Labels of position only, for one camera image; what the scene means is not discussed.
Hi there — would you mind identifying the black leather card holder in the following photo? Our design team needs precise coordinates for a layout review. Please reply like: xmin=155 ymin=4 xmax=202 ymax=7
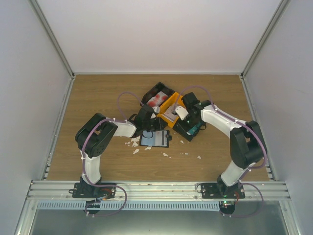
xmin=139 ymin=130 xmax=172 ymax=148

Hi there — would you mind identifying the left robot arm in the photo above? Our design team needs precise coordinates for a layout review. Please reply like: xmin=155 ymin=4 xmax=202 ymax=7
xmin=75 ymin=105 xmax=168 ymax=198

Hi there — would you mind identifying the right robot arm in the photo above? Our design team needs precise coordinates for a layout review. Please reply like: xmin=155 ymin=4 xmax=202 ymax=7
xmin=175 ymin=93 xmax=267 ymax=198

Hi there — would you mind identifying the red white card stack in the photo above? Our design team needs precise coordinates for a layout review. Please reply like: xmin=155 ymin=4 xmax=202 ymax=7
xmin=147 ymin=92 xmax=168 ymax=107

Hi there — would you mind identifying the white pink card stack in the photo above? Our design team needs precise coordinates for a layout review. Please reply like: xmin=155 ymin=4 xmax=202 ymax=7
xmin=162 ymin=104 xmax=178 ymax=122

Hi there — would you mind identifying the black bin with red cards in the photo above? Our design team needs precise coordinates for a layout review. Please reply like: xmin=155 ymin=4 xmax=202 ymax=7
xmin=141 ymin=82 xmax=175 ymax=108

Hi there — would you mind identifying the teal card stack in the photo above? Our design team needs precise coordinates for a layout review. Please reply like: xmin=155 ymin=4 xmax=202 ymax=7
xmin=187 ymin=123 xmax=202 ymax=136

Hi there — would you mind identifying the black bin with teal cards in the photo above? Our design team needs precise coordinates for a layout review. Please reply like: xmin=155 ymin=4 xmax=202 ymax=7
xmin=173 ymin=119 xmax=206 ymax=142

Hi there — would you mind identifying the yellow plastic bin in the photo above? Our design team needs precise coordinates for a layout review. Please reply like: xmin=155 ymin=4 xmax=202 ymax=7
xmin=157 ymin=92 xmax=185 ymax=128

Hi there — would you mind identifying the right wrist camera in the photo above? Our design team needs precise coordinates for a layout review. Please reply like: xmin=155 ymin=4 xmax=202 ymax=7
xmin=175 ymin=106 xmax=189 ymax=120

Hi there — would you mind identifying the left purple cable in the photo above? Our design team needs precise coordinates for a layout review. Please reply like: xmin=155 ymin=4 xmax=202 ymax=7
xmin=82 ymin=92 xmax=127 ymax=218

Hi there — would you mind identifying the purple cable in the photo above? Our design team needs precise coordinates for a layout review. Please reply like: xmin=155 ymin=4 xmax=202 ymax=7
xmin=82 ymin=92 xmax=127 ymax=218
xmin=179 ymin=85 xmax=267 ymax=218

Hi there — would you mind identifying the aluminium frame post right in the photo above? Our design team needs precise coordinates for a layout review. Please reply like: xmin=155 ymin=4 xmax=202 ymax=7
xmin=240 ymin=0 xmax=290 ymax=80

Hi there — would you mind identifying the aluminium frame post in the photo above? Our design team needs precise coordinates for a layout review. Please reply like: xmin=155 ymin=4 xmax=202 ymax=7
xmin=240 ymin=0 xmax=290 ymax=80
xmin=28 ymin=0 xmax=75 ymax=80

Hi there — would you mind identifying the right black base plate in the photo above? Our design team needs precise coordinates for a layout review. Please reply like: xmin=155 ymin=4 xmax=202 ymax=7
xmin=196 ymin=183 xmax=246 ymax=199

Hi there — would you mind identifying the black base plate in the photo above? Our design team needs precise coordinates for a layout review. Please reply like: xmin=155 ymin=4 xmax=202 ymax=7
xmin=196 ymin=183 xmax=246 ymax=199
xmin=68 ymin=181 xmax=116 ymax=200

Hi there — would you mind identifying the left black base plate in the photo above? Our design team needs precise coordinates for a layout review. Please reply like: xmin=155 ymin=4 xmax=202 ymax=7
xmin=68 ymin=181 xmax=116 ymax=200

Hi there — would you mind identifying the grey slotted cable duct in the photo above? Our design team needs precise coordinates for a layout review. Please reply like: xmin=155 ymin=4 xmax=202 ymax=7
xmin=37 ymin=200 xmax=220 ymax=212

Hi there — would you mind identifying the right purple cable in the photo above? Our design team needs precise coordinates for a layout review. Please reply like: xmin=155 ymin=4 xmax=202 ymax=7
xmin=179 ymin=85 xmax=267 ymax=218

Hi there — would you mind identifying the aluminium front rail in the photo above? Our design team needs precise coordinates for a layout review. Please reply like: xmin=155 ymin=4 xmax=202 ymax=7
xmin=27 ymin=181 xmax=291 ymax=201

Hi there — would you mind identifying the aluminium frame post left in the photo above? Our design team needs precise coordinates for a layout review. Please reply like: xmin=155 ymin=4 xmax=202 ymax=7
xmin=28 ymin=0 xmax=75 ymax=80

